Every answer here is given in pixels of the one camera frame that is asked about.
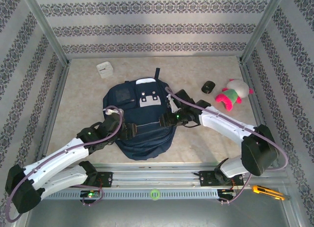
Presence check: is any black computer mouse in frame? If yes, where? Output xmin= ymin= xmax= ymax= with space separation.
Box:
xmin=201 ymin=81 xmax=216 ymax=94

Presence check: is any aluminium frame post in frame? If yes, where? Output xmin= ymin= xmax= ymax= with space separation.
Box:
xmin=19 ymin=0 xmax=71 ymax=65
xmin=239 ymin=0 xmax=288 ymax=64

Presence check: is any aluminium side rail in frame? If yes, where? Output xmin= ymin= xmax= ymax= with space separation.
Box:
xmin=239 ymin=61 xmax=280 ymax=169
xmin=33 ymin=62 xmax=72 ymax=171

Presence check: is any white square clock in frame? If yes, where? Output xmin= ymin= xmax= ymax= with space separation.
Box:
xmin=96 ymin=61 xmax=115 ymax=79

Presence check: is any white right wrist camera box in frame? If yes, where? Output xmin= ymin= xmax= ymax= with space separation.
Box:
xmin=166 ymin=95 xmax=181 ymax=114

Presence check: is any grey slotted cable duct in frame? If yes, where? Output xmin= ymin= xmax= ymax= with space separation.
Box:
xmin=33 ymin=189 xmax=219 ymax=200

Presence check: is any navy blue backpack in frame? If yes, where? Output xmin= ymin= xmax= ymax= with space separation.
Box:
xmin=102 ymin=67 xmax=181 ymax=161

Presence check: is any pink green white plush toy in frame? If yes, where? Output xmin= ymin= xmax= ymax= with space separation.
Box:
xmin=215 ymin=79 xmax=254 ymax=112

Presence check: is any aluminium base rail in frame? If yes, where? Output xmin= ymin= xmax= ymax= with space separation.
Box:
xmin=23 ymin=163 xmax=289 ymax=190

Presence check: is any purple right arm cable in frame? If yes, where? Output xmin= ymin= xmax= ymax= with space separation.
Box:
xmin=164 ymin=86 xmax=289 ymax=205

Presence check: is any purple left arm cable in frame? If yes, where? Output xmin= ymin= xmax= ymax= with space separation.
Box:
xmin=4 ymin=105 xmax=123 ymax=223

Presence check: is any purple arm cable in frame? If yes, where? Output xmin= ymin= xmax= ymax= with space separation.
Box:
xmin=4 ymin=105 xmax=123 ymax=223
xmin=164 ymin=86 xmax=289 ymax=205

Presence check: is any small circuit board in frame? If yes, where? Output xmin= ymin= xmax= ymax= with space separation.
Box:
xmin=80 ymin=190 xmax=101 ymax=199
xmin=218 ymin=189 xmax=237 ymax=198

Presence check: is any yellow utility knife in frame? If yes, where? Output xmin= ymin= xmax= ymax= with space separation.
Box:
xmin=252 ymin=185 xmax=287 ymax=200

